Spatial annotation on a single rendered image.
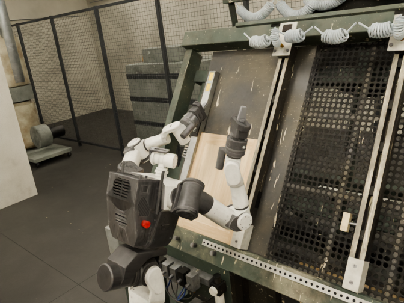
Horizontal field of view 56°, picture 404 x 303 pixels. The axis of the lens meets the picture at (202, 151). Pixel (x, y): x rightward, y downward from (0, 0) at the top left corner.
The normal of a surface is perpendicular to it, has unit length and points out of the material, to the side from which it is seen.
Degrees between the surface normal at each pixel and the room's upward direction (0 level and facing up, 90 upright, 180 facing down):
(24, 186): 90
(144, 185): 90
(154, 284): 90
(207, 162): 58
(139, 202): 90
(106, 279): 67
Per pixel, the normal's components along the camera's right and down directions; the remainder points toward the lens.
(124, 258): -0.35, -0.76
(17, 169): 0.75, 0.13
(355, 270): -0.62, -0.25
